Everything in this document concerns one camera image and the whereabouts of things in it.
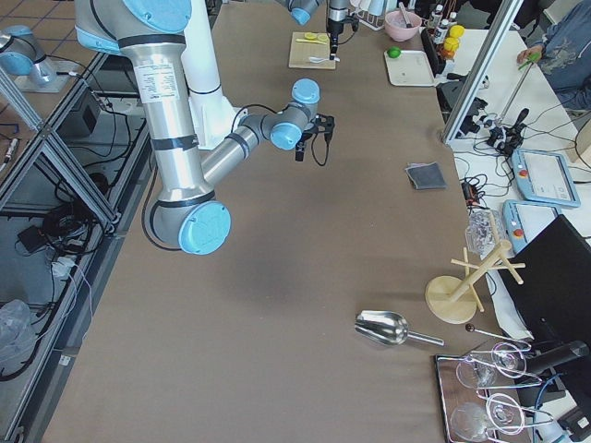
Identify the white pedestal column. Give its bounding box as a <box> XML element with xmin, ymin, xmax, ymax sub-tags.
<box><xmin>181</xmin><ymin>0</ymin><xmax>247</xmax><ymax>155</ymax></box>

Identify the aluminium frame post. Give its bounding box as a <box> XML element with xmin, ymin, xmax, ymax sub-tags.
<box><xmin>441</xmin><ymin>0</ymin><xmax>524</xmax><ymax>145</ymax></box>

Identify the cream rabbit tray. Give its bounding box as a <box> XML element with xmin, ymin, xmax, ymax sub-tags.
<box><xmin>383</xmin><ymin>50</ymin><xmax>435</xmax><ymax>87</ymax></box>

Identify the bamboo cutting board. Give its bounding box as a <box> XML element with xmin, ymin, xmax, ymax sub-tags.
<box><xmin>288</xmin><ymin>31</ymin><xmax>337</xmax><ymax>70</ymax></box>

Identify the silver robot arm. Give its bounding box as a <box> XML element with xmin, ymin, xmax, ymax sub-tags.
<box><xmin>75</xmin><ymin>1</ymin><xmax>332</xmax><ymax>255</ymax></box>
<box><xmin>277</xmin><ymin>0</ymin><xmax>359</xmax><ymax>60</ymax></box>

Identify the yellow plastic knife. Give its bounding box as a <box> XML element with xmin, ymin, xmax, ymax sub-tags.
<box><xmin>295</xmin><ymin>38</ymin><xmax>329</xmax><ymax>45</ymax></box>

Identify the metal scoop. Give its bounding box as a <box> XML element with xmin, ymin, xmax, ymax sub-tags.
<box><xmin>355</xmin><ymin>310</ymin><xmax>445</xmax><ymax>346</ymax></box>

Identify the pink bowl of ice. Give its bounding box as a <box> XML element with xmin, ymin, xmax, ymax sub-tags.
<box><xmin>384</xmin><ymin>10</ymin><xmax>422</xmax><ymax>42</ymax></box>

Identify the yellow lemon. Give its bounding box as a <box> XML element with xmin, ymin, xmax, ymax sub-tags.
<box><xmin>448</xmin><ymin>24</ymin><xmax>465</xmax><ymax>39</ymax></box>

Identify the black monitor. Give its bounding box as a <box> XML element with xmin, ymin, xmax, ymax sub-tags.
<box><xmin>501</xmin><ymin>215</ymin><xmax>590</xmax><ymax>343</ymax></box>

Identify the green lime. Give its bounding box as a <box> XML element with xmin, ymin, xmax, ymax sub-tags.
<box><xmin>387</xmin><ymin>46</ymin><xmax>401</xmax><ymax>59</ymax></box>

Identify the grey folded cloth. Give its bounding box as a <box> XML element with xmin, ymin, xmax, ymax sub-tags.
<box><xmin>404</xmin><ymin>162</ymin><xmax>447</xmax><ymax>190</ymax></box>

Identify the blue teach pendant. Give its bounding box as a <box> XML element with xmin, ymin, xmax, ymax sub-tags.
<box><xmin>511</xmin><ymin>149</ymin><xmax>581</xmax><ymax>208</ymax></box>
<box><xmin>502</xmin><ymin>199</ymin><xmax>561</xmax><ymax>254</ymax></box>

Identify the white ceramic spoon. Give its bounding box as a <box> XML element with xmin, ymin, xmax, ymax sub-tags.
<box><xmin>308</xmin><ymin>56</ymin><xmax>340</xmax><ymax>64</ymax></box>

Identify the wine glass rack tray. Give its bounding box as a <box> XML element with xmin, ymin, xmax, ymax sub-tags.
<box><xmin>434</xmin><ymin>341</ymin><xmax>553</xmax><ymax>442</ymax></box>

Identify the wooden mug tree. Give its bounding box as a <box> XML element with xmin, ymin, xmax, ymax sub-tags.
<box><xmin>425</xmin><ymin>212</ymin><xmax>525</xmax><ymax>324</ymax></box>

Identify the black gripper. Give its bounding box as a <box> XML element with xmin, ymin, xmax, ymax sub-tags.
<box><xmin>295</xmin><ymin>114</ymin><xmax>334</xmax><ymax>162</ymax></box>
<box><xmin>326</xmin><ymin>8</ymin><xmax>359</xmax><ymax>61</ymax></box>

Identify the steel muddler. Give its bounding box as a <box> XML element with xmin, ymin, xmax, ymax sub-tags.
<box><xmin>398</xmin><ymin>2</ymin><xmax>413</xmax><ymax>29</ymax></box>

